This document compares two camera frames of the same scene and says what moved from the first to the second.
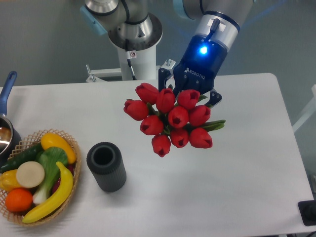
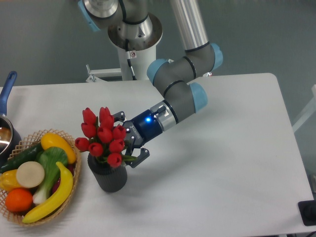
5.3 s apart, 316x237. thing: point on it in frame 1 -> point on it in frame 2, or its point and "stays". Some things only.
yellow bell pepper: x=8 y=180 stays
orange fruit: x=19 y=199 stays
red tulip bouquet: x=179 y=120 -> x=103 y=139
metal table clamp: x=94 y=75 stays
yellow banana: x=60 y=195 stays
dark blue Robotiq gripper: x=197 y=69 -> x=141 y=130
